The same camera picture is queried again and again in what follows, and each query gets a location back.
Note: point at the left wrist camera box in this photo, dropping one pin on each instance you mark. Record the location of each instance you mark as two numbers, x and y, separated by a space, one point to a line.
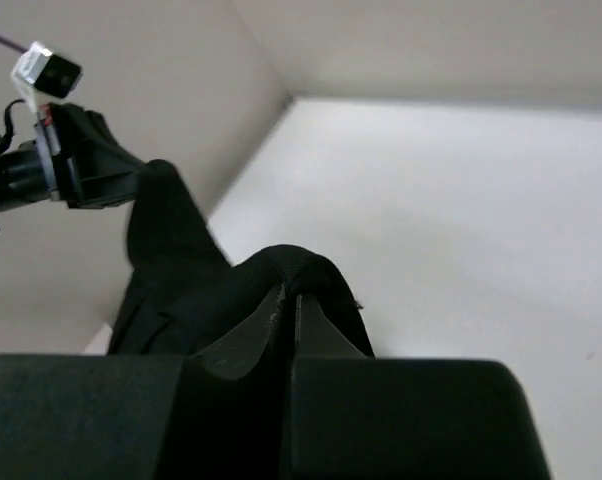
41 72

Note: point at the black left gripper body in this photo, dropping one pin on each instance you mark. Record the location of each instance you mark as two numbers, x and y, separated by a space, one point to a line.
74 159

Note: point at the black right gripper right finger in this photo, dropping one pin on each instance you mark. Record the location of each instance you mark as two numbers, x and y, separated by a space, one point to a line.
357 417

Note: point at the black pleated skirt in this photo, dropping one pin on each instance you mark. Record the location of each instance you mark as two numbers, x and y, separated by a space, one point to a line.
184 295

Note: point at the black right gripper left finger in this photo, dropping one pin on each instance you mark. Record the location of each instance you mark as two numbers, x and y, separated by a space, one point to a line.
212 415

